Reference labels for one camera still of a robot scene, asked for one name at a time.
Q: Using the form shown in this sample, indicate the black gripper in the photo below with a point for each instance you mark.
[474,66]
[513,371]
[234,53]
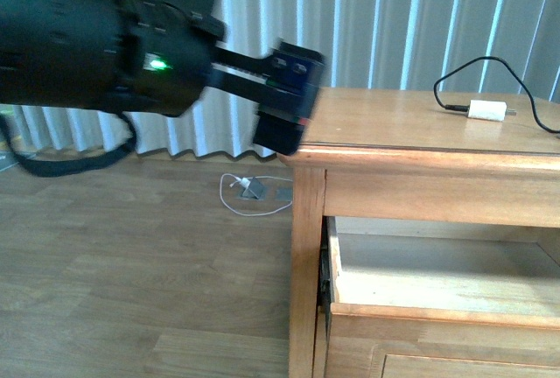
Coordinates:
[171,48]

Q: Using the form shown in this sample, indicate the wooden top drawer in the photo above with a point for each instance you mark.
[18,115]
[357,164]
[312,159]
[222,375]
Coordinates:
[407,298]

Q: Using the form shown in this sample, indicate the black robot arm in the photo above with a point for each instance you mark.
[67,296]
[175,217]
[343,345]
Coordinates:
[64,53]

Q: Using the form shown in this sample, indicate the closed grey floor plate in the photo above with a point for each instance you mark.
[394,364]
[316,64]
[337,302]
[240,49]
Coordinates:
[284,194]

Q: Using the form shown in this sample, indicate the open grey floor socket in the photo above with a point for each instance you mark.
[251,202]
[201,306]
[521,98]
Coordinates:
[252,189]

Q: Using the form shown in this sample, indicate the wooden nightstand cabinet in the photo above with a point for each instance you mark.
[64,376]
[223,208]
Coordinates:
[394,155]

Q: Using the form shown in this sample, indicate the white power adapter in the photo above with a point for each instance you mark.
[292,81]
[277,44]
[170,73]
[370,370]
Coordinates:
[494,111]

